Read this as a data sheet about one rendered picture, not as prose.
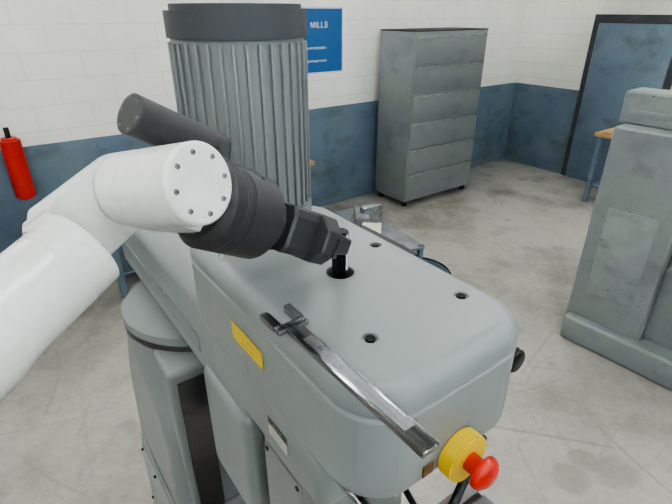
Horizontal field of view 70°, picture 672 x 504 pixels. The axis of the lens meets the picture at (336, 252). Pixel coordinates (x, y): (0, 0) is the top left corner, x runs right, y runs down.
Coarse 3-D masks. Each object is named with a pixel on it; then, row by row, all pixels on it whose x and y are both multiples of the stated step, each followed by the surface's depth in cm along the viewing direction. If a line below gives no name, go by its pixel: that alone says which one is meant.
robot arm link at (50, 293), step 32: (0, 256) 31; (32, 256) 31; (0, 288) 29; (32, 288) 30; (64, 288) 32; (0, 320) 29; (32, 320) 30; (64, 320) 32; (0, 352) 28; (32, 352) 30; (0, 384) 29
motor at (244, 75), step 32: (192, 32) 61; (224, 32) 60; (256, 32) 61; (288, 32) 64; (192, 64) 63; (224, 64) 62; (256, 64) 63; (288, 64) 66; (192, 96) 65; (224, 96) 64; (256, 96) 65; (288, 96) 68; (224, 128) 66; (256, 128) 66; (288, 128) 69; (256, 160) 68; (288, 160) 71; (288, 192) 73
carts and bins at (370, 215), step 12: (372, 204) 340; (348, 216) 355; (360, 216) 332; (372, 216) 340; (372, 228) 320; (384, 228) 336; (396, 228) 336; (396, 240) 318; (408, 240) 318; (420, 252) 312; (432, 264) 338
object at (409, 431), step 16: (288, 304) 56; (272, 320) 53; (304, 320) 53; (304, 336) 50; (320, 352) 48; (336, 368) 46; (352, 368) 46; (352, 384) 44; (368, 384) 44; (368, 400) 42; (384, 400) 42; (384, 416) 40; (400, 416) 40; (400, 432) 39; (416, 432) 39; (416, 448) 37; (432, 448) 37
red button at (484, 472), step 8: (472, 456) 52; (488, 456) 51; (464, 464) 52; (472, 464) 51; (480, 464) 50; (488, 464) 50; (496, 464) 51; (472, 472) 51; (480, 472) 50; (488, 472) 50; (496, 472) 51; (472, 480) 50; (480, 480) 50; (488, 480) 50; (480, 488) 50
